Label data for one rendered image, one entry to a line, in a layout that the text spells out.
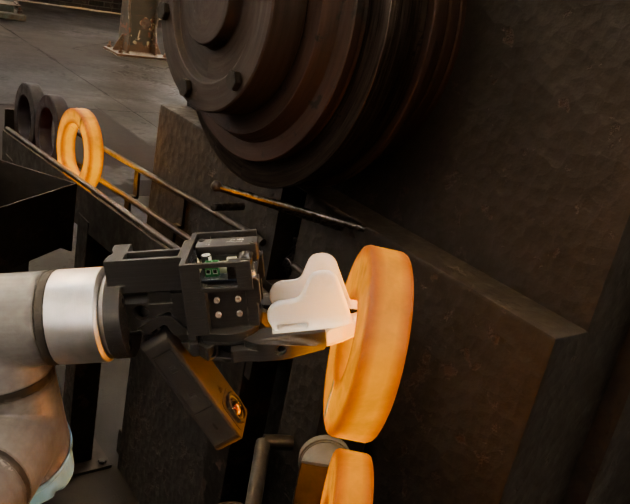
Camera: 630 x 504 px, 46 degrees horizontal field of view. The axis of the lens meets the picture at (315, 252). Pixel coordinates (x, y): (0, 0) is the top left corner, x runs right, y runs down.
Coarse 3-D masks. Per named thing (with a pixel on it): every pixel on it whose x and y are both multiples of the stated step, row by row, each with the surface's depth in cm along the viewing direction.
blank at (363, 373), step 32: (384, 256) 56; (352, 288) 61; (384, 288) 54; (384, 320) 52; (352, 352) 55; (384, 352) 52; (352, 384) 53; (384, 384) 52; (352, 416) 54; (384, 416) 53
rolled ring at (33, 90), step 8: (24, 88) 189; (32, 88) 186; (40, 88) 188; (16, 96) 195; (24, 96) 192; (32, 96) 184; (40, 96) 186; (16, 104) 195; (24, 104) 195; (32, 104) 184; (16, 112) 196; (24, 112) 196; (32, 112) 184; (16, 120) 196; (24, 120) 197; (32, 120) 185; (16, 128) 197; (24, 128) 197; (32, 128) 185; (24, 136) 195; (32, 136) 186
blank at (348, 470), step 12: (336, 456) 66; (348, 456) 66; (360, 456) 66; (336, 468) 64; (348, 468) 64; (360, 468) 64; (372, 468) 65; (336, 480) 63; (348, 480) 63; (360, 480) 63; (372, 480) 63; (324, 492) 72; (336, 492) 62; (348, 492) 62; (360, 492) 62; (372, 492) 62
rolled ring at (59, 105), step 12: (48, 96) 174; (60, 96) 175; (48, 108) 175; (60, 108) 171; (36, 120) 182; (48, 120) 182; (36, 132) 183; (48, 132) 183; (36, 144) 184; (48, 144) 183
